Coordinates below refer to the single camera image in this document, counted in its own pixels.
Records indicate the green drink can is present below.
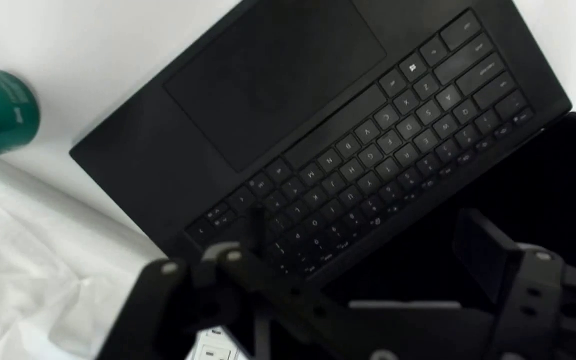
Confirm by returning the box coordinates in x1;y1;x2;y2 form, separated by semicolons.
0;66;42;163

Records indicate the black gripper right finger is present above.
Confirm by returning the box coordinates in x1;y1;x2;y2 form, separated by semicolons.
453;209;576;360

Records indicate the black laptop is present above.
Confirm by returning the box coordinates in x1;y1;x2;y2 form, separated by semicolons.
69;0;576;320

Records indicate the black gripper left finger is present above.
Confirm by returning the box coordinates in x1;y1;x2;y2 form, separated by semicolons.
96;240;284;360

